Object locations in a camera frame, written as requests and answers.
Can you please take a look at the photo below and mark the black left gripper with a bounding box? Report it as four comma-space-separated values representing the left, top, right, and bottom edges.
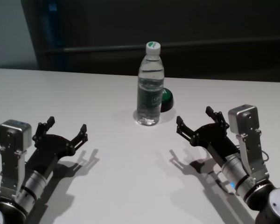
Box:
25, 116, 88, 179

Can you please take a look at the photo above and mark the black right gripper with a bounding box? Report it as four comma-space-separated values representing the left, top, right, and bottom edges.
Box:
175, 105, 240, 165

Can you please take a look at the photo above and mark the clear water bottle green label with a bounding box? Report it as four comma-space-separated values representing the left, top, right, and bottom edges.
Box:
136, 41, 166, 126

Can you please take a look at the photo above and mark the green YES button black base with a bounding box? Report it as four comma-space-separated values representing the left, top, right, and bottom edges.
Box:
160, 87, 175, 113

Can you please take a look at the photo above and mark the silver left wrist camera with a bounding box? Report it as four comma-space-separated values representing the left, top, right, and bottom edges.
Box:
0, 119, 32, 199

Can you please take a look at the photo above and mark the dark grey horizontal rail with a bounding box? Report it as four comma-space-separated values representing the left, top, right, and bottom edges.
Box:
63, 42, 280, 52

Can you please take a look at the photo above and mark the blue metal post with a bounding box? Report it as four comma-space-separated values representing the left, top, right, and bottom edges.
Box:
42, 0, 66, 70

